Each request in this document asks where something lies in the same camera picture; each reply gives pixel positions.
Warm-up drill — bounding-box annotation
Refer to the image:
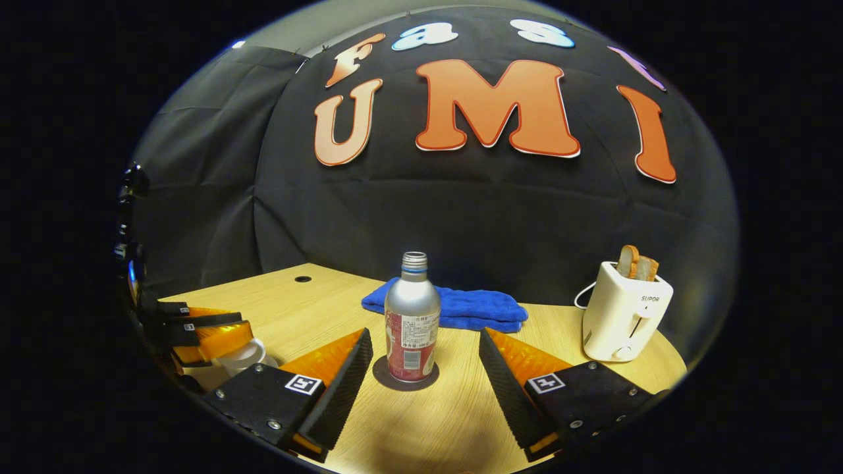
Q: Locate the black backdrop cloth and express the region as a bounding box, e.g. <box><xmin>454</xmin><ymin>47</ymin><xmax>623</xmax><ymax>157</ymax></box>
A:
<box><xmin>128</xmin><ymin>5</ymin><xmax>742</xmax><ymax>359</ymax></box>

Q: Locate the white toaster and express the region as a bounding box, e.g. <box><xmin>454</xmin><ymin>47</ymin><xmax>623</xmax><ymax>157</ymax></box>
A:
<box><xmin>582</xmin><ymin>261</ymin><xmax>674</xmax><ymax>362</ymax></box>

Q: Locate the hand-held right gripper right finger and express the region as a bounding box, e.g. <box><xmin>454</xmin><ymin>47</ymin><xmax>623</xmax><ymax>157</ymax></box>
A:
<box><xmin>479</xmin><ymin>328</ymin><xmax>669</xmax><ymax>463</ymax></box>

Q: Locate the white teacup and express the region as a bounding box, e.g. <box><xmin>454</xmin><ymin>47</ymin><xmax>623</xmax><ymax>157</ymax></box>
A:
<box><xmin>184</xmin><ymin>359</ymin><xmax>281</xmax><ymax>393</ymax></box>

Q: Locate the blue folded towel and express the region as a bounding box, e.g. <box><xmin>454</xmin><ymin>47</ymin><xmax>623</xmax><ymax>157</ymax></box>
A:
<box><xmin>361</xmin><ymin>277</ymin><xmax>529</xmax><ymax>333</ymax></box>

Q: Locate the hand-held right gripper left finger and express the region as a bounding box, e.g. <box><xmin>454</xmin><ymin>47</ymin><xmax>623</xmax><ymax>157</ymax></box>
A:
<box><xmin>204</xmin><ymin>328</ymin><xmax>374</xmax><ymax>463</ymax></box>

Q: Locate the silver water bottle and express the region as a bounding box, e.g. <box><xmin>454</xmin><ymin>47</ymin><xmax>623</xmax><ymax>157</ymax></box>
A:
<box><xmin>384</xmin><ymin>251</ymin><xmax>441</xmax><ymax>383</ymax></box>

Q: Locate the dark round coaster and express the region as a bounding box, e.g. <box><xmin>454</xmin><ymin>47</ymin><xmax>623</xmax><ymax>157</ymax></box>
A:
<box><xmin>372</xmin><ymin>355</ymin><xmax>440</xmax><ymax>392</ymax></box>

